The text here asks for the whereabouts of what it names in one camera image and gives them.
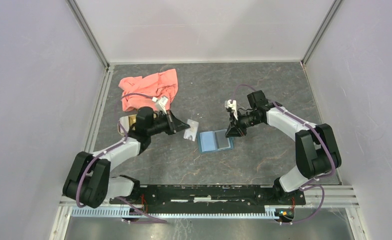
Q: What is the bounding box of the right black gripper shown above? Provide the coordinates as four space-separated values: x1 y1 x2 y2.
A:
225 109 262 138

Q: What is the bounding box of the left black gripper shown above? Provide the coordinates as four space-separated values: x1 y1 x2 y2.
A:
147 109 190 136

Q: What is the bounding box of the silver credit card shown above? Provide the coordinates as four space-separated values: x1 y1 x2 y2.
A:
183 119 199 142

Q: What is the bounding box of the blue card holder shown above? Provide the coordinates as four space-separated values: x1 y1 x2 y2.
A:
197 129 234 154

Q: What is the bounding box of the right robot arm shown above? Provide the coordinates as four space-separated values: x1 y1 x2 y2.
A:
225 90 342 204

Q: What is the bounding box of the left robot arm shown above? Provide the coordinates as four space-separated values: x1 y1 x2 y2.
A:
62 106 190 209

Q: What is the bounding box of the pink crumpled cloth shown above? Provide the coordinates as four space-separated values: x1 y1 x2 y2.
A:
118 68 178 112

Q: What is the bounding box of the gold oval tray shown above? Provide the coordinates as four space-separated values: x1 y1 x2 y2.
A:
117 114 136 136

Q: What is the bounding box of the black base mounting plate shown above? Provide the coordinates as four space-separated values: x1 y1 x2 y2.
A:
125 184 306 214

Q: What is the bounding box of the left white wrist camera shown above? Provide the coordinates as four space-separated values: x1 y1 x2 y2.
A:
151 96 169 114

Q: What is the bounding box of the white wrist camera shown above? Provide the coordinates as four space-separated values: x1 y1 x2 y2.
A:
151 96 169 114
225 99 238 121

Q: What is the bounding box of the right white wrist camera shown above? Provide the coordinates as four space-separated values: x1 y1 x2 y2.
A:
225 99 238 121

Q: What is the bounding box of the aluminium frame rail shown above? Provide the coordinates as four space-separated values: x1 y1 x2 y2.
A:
50 185 365 240

